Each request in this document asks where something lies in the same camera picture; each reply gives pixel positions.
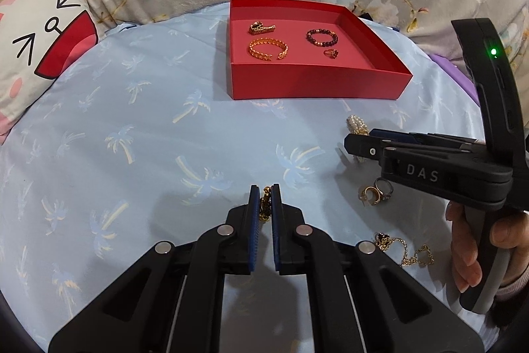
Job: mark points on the person's right hand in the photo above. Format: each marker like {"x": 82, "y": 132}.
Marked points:
{"x": 465, "y": 253}

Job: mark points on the pearl and gold ornament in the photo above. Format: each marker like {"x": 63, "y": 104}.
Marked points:
{"x": 357, "y": 124}

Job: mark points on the person's right forearm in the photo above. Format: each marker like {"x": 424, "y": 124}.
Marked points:
{"x": 512, "y": 289}

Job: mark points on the red cardboard box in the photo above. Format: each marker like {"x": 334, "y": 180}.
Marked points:
{"x": 301, "y": 59}

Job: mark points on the gold and black pendant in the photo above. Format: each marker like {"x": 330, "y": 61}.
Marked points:
{"x": 265, "y": 204}

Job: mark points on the gold hoop earring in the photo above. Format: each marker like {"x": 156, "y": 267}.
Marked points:
{"x": 369, "y": 196}

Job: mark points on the white and pink cartoon pillow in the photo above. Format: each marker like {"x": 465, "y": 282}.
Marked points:
{"x": 37, "y": 38}

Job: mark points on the gold and black brooch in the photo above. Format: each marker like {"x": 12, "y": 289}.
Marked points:
{"x": 259, "y": 28}

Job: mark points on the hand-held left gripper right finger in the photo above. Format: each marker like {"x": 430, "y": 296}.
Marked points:
{"x": 276, "y": 241}

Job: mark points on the light blue palm print cloth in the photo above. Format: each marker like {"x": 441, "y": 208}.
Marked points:
{"x": 144, "y": 138}

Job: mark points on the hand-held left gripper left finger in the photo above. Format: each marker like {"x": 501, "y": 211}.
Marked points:
{"x": 255, "y": 237}

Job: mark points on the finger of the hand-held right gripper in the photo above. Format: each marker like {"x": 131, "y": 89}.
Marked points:
{"x": 372, "y": 149}
{"x": 396, "y": 136}

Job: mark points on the purple cloth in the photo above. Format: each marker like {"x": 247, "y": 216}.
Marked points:
{"x": 456, "y": 78}

